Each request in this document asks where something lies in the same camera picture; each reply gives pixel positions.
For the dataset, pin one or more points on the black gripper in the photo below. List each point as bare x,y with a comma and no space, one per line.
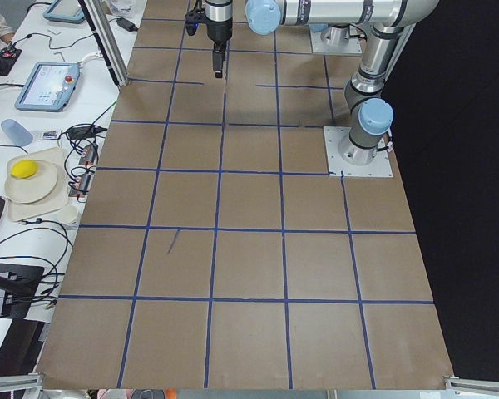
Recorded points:
219,30

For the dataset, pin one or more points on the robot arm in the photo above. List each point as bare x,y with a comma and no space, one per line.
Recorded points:
372,116
337,31

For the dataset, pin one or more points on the black power adapter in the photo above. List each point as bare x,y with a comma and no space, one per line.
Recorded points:
126,24

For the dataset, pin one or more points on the blue teach pendant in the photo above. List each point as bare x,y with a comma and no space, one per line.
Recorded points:
49,87
67,11

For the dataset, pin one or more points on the blue plastic cup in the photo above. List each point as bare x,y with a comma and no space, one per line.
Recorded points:
17,134

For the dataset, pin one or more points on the beige tray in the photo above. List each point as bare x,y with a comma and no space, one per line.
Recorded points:
58,197

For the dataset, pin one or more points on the white paper cup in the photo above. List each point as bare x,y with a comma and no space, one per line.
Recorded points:
69,216

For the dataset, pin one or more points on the yellow lemon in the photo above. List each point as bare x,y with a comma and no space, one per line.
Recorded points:
24,169

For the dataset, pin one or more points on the beige plate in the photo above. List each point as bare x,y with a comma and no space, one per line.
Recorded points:
27,191

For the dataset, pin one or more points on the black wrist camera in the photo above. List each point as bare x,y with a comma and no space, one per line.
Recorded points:
194,18

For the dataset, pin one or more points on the aluminium frame post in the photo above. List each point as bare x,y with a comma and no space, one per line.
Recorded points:
101,29

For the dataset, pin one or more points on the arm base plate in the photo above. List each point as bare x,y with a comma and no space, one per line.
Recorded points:
335,43
344,159

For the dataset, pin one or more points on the black camera stand base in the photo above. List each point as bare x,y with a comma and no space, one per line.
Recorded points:
18,284

